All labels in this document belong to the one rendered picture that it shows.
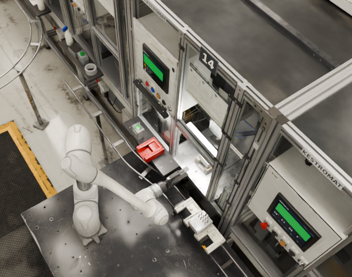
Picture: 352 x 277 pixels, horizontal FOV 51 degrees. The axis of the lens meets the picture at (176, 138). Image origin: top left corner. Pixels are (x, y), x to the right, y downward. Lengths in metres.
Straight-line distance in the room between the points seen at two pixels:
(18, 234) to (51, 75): 1.87
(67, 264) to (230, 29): 1.77
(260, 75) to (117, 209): 1.51
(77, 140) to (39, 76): 2.57
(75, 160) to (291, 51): 1.18
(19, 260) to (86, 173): 1.63
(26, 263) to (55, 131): 1.33
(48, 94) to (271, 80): 3.06
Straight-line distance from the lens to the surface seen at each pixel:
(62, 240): 2.70
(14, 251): 3.50
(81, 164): 1.95
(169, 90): 2.14
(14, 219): 3.61
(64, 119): 4.06
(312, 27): 2.01
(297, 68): 1.76
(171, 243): 2.62
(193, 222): 2.42
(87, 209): 2.44
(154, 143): 2.65
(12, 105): 4.33
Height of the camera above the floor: 3.17
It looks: 56 degrees down
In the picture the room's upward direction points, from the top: 6 degrees clockwise
